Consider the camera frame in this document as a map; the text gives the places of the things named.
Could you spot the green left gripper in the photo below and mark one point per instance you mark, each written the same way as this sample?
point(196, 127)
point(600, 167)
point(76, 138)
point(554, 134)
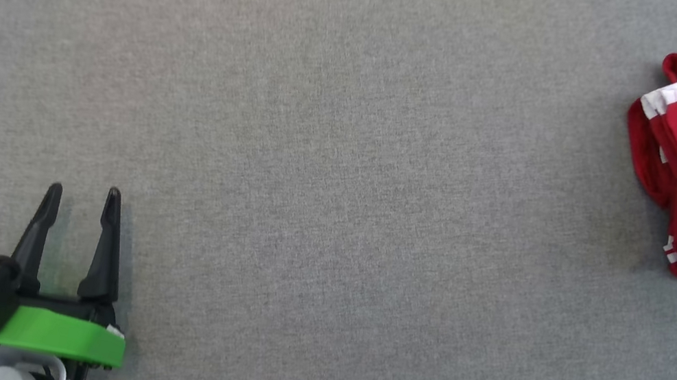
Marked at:
point(55, 335)

